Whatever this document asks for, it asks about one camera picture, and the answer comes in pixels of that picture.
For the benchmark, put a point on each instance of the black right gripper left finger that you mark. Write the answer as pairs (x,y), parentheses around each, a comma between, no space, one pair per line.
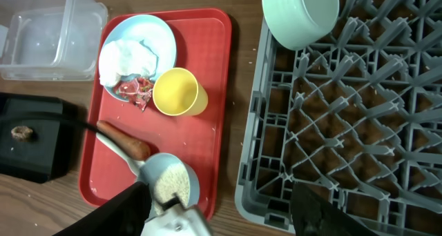
(124,214)

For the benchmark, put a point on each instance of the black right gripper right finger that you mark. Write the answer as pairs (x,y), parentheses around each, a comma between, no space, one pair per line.
(312,215)

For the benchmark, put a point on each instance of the light blue rice bowl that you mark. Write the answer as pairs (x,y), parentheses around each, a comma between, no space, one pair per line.
(154,166)

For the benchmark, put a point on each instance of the white rice pile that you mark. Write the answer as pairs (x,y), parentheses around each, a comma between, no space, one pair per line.
(174,181)

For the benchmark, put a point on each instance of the yellow plastic cup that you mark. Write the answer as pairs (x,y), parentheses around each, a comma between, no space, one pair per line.
(177,92)

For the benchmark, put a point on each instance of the mint green bowl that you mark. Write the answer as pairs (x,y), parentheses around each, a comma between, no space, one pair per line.
(295,24)

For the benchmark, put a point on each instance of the black waste tray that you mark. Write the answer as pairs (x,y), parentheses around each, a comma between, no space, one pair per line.
(47,155)

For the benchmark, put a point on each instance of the grey dishwasher rack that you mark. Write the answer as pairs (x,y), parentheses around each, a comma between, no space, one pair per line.
(355,116)

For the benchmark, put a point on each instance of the white plastic spoon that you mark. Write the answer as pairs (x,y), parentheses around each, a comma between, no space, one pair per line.
(134,165)

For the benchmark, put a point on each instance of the orange carrot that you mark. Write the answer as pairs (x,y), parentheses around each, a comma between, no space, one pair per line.
(134,148)

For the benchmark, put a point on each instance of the red snack wrapper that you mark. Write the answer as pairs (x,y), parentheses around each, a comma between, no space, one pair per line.
(137,91)

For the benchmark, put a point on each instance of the brown food scrap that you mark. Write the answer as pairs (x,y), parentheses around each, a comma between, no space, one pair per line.
(22,133)

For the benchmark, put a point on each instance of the white crumpled napkin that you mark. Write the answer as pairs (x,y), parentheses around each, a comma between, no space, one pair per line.
(125,57)

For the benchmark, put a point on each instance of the light blue plate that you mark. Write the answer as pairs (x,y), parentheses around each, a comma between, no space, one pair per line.
(154,33)

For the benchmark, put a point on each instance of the red plastic tray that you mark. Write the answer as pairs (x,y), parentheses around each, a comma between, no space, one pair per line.
(203,47)

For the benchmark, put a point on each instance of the clear plastic bin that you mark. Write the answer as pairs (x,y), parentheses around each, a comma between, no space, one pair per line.
(51,40)

